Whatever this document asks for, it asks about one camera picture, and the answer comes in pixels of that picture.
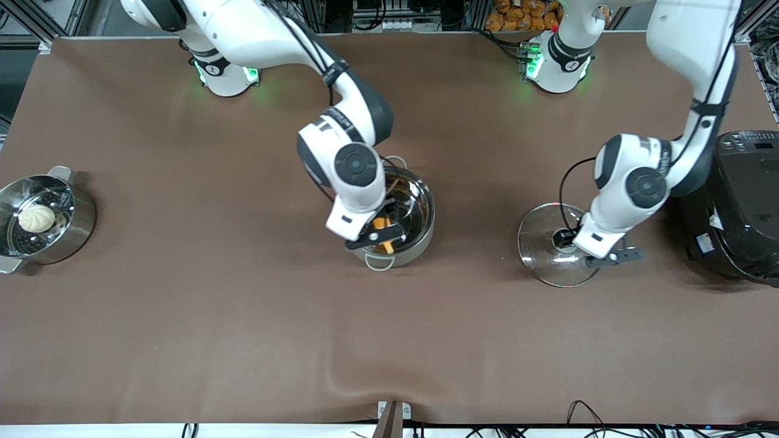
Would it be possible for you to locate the yellow corn cob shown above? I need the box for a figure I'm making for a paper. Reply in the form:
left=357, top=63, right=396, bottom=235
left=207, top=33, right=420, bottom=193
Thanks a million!
left=372, top=217, right=396, bottom=254

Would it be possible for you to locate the glass pot lid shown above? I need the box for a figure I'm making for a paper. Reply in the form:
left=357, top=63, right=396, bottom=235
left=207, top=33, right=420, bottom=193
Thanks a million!
left=517, top=203, right=603, bottom=288

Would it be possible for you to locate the stainless steel pot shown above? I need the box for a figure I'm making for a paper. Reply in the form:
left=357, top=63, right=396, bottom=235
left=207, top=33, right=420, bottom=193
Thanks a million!
left=350, top=156, right=436, bottom=271

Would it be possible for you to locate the steel steamer pot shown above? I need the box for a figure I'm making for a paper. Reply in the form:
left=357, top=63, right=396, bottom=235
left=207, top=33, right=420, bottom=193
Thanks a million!
left=0, top=165, right=97, bottom=274

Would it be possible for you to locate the brown table mat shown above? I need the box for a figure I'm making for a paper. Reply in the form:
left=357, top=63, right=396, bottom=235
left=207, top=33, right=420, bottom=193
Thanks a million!
left=0, top=33, right=779, bottom=425

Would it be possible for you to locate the black rice cooker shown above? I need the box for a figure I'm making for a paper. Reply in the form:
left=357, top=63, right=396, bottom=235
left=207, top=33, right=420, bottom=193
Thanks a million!
left=669, top=130, right=779, bottom=288

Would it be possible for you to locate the bag of orange snacks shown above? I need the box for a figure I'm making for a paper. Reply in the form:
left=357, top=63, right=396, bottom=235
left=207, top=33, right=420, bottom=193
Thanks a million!
left=485, top=0, right=564, bottom=32

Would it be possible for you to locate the white steamed bun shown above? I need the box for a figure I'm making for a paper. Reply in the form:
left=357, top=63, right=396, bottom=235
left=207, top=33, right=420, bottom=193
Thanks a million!
left=18, top=204, right=57, bottom=234

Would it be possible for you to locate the black left camera cable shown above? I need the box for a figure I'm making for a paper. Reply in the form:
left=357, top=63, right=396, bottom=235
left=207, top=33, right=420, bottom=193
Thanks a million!
left=559, top=12, right=742, bottom=237

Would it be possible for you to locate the black camera cable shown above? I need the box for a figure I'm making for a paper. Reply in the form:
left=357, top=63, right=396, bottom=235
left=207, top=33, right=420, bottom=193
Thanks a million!
left=559, top=12, right=742, bottom=237
left=262, top=0, right=341, bottom=107

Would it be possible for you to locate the black looped floor cable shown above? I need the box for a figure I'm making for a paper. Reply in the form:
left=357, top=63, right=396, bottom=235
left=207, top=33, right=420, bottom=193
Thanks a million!
left=566, top=400, right=610, bottom=438

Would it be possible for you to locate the black right camera cable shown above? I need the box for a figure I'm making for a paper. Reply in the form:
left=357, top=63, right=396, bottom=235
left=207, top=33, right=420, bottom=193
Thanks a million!
left=262, top=0, right=341, bottom=107

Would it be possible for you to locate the metal table clamp bracket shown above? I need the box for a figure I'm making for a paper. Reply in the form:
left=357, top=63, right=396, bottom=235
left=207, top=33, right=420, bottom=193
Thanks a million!
left=376, top=400, right=412, bottom=438

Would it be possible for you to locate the aluminium frame profile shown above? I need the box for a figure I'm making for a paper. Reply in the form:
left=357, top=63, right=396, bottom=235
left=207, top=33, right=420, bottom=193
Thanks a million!
left=0, top=0, right=92, bottom=49
left=733, top=0, right=779, bottom=44

